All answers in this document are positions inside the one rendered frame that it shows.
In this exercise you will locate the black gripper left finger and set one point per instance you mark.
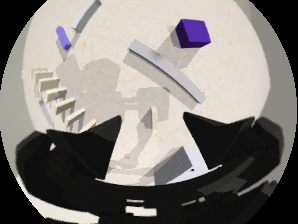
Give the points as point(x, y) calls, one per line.
point(93, 147)

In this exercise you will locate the purple cube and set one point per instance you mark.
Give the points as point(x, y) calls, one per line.
point(192, 33)

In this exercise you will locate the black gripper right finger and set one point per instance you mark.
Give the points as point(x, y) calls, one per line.
point(213, 138)

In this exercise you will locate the purple rectangular block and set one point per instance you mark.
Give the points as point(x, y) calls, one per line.
point(63, 38)

